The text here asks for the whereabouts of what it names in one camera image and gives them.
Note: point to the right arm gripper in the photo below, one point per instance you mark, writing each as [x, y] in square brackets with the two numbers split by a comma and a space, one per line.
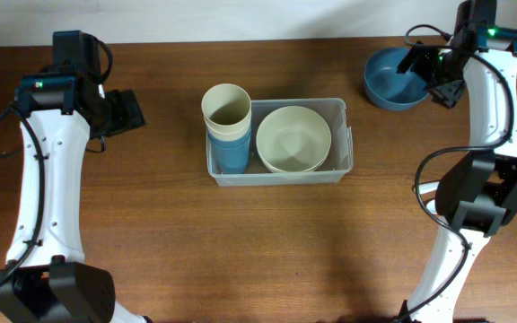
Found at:
[445, 94]

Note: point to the white plastic spoon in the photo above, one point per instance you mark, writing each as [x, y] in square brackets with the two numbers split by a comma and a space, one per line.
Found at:
[431, 206]

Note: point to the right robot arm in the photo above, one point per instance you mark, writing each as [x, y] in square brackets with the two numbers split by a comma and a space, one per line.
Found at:
[478, 195]

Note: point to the clear plastic container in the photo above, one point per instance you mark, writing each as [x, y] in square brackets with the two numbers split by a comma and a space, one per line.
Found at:
[339, 162]

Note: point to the beige cup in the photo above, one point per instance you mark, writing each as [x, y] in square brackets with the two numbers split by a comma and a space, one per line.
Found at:
[231, 134]
[226, 104]

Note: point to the white plastic fork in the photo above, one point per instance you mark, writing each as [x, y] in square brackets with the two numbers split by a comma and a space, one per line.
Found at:
[426, 187]

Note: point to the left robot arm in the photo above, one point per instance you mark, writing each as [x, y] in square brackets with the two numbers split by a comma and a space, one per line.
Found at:
[61, 109]

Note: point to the blue bowl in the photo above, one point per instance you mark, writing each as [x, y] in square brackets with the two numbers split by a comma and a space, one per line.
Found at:
[386, 88]

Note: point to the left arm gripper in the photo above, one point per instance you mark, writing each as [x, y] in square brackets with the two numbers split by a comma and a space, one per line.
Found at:
[129, 114]

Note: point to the beige bowl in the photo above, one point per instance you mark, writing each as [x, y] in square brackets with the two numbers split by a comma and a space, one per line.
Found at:
[293, 131]
[291, 165]

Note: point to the blue cup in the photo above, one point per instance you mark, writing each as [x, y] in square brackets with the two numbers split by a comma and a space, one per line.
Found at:
[237, 148]
[231, 161]

